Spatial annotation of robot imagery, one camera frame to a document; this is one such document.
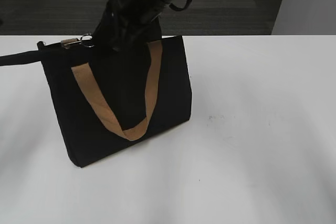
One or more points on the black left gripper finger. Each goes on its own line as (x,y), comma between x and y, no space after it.
(23,58)

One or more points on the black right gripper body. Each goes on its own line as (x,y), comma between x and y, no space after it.
(117,31)

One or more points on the silver zipper pull with ring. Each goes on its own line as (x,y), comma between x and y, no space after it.
(86,40)

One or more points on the black tote bag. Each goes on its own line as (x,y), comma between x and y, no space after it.
(121,77)

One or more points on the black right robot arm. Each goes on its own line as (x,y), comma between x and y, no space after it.
(145,11)

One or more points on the tan rear bag handle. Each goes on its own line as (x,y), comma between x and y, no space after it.
(69,42)

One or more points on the tan bag handle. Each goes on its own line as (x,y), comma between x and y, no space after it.
(69,42)
(90,89)

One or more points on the tan front bag handle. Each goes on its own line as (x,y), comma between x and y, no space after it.
(90,89)

